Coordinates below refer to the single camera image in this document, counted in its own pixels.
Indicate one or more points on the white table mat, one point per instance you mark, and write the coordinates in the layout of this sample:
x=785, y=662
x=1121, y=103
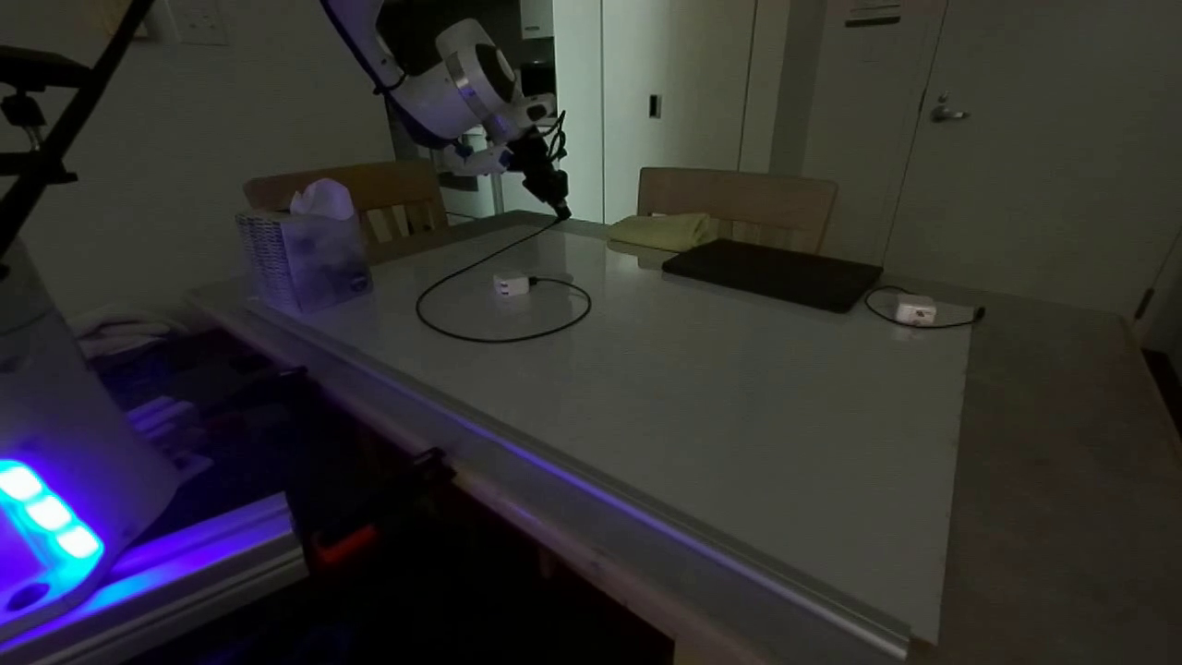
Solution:
x=785, y=444

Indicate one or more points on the robot base with blue lights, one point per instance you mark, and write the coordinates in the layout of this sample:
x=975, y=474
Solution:
x=76, y=483

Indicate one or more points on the wooden chair at side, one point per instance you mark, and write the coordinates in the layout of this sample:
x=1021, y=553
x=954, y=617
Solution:
x=397, y=202

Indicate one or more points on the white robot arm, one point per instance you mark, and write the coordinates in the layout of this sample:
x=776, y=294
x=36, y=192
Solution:
x=476, y=109

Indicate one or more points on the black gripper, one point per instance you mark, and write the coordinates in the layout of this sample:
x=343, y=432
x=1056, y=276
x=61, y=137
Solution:
x=536, y=155

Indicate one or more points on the black camera tripod mount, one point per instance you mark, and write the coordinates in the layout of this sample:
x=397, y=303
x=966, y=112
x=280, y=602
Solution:
x=51, y=97

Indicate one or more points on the wooden chair near door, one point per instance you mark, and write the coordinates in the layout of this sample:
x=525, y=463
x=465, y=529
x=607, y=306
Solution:
x=754, y=207

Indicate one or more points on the grey tissue box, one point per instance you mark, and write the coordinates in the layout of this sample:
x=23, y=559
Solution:
x=312, y=252

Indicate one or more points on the black laptop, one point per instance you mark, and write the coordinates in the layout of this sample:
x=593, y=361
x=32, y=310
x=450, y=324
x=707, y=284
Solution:
x=780, y=276

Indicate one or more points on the yellow folded cloth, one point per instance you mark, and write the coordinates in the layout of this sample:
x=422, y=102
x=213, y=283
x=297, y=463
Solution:
x=666, y=231

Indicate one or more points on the door with metal handle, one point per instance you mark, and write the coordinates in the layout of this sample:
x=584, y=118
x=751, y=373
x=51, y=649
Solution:
x=1052, y=154

